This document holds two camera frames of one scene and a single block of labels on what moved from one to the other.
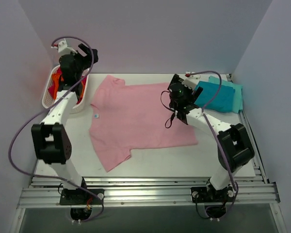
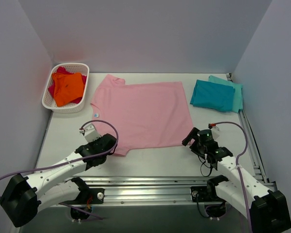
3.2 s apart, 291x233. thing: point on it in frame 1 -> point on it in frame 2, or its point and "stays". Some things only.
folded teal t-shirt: (224, 101) stays
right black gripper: (194, 91) -> (194, 140)
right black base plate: (208, 194) stays
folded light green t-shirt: (237, 105) stays
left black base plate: (81, 197) stays
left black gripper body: (85, 54) -> (109, 141)
